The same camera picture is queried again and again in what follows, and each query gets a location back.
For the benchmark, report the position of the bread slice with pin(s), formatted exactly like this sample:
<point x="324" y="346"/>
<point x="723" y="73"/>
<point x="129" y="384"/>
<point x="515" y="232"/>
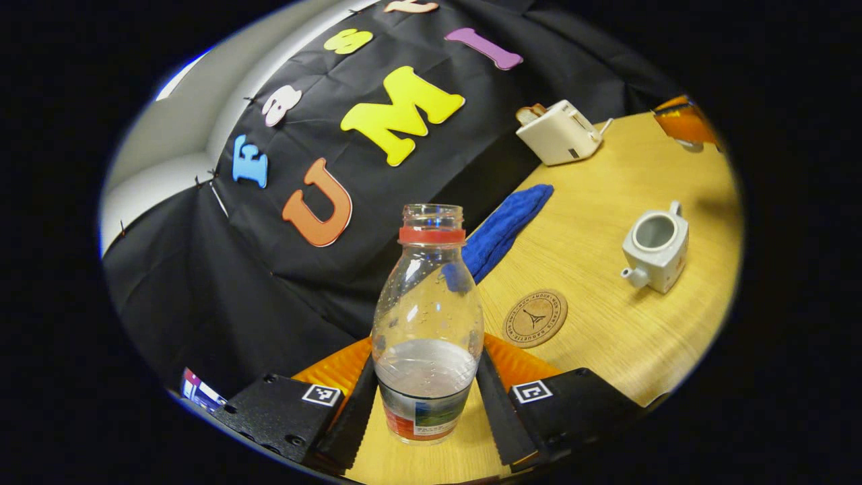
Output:
<point x="528" y="113"/>

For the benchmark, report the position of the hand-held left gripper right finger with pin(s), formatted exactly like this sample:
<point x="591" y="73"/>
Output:
<point x="498" y="417"/>

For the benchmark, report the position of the round cork coaster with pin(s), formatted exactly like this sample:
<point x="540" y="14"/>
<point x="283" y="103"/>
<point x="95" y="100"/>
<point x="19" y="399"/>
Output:
<point x="535" y="318"/>

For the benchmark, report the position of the white teacup lid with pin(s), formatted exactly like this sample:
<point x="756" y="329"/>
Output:
<point x="688" y="145"/>

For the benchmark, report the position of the black backdrop cloth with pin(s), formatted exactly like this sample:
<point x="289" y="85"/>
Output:
<point x="236" y="283"/>

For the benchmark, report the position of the blue towel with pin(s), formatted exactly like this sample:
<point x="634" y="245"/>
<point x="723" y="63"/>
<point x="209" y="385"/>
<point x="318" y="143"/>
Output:
<point x="505" y="225"/>

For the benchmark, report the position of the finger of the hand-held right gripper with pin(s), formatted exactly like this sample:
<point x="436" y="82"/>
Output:
<point x="683" y="121"/>

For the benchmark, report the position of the clear plastic water bottle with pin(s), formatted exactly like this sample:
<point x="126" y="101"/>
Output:
<point x="427" y="316"/>

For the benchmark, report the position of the computer monitor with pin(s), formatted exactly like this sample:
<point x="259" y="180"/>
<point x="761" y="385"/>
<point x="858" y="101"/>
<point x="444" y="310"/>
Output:
<point x="199" y="392"/>

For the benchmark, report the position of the white ceramic teacup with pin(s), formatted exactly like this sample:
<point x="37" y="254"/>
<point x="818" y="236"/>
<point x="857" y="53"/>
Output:
<point x="663" y="263"/>

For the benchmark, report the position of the white toaster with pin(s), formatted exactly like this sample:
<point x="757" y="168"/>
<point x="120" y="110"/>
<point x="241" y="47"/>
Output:
<point x="559" y="135"/>

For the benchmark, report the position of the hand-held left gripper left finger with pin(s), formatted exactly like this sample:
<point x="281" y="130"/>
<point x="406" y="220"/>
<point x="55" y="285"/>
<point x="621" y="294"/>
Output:
<point x="360" y="417"/>

